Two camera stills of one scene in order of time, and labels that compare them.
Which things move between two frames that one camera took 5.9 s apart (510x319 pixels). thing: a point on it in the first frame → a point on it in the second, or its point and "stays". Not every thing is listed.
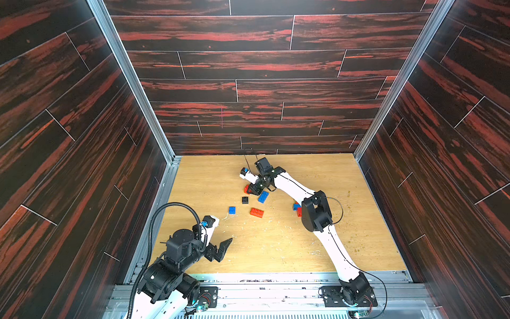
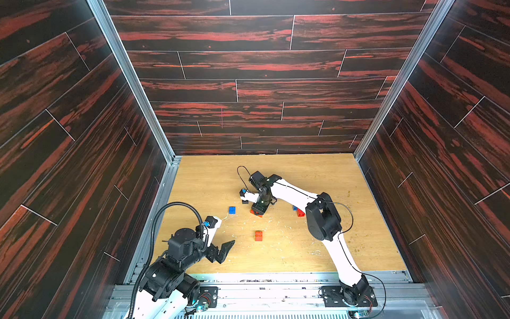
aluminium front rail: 292,296 stays
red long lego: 256,212 stays
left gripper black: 220,252 stays
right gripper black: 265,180 → 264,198
